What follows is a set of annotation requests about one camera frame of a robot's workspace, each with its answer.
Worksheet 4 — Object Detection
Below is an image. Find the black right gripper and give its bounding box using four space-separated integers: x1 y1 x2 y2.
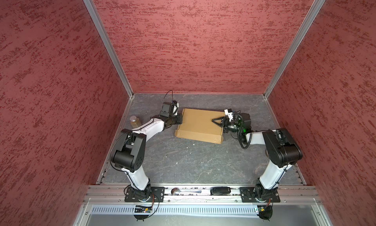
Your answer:
211 117 242 133

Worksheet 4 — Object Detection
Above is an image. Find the brown cardboard box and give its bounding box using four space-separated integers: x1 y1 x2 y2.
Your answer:
175 108 225 144

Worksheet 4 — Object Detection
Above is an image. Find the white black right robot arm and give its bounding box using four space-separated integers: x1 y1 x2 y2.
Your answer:
211 114 303 202

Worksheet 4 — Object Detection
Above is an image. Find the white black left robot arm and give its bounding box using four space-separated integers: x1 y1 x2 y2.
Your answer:
110 113 183 198

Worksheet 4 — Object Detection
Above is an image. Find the glass jar with lid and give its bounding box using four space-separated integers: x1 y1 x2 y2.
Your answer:
130 115 142 129

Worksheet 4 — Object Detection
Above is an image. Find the black car key fob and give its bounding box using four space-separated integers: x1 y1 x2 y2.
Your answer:
210 186 231 196

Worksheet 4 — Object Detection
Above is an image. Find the metal spoon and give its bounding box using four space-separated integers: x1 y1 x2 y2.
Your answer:
171 187 202 195

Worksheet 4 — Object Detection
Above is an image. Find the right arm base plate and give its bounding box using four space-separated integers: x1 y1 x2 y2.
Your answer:
239 185 281 203

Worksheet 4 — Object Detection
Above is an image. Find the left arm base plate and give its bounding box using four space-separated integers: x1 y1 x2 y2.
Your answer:
124 186 165 203

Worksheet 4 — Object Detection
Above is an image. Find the aluminium front rail frame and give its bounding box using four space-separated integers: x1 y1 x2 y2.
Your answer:
74 184 332 226

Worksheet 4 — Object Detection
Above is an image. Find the aluminium corner post left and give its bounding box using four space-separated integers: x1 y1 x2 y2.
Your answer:
83 0 134 99

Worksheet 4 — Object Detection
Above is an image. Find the aluminium corner post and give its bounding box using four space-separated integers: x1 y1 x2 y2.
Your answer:
83 0 134 99
263 0 326 100

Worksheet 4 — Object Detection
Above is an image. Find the aluminium corner post right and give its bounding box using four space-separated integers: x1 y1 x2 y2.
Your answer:
263 0 326 100

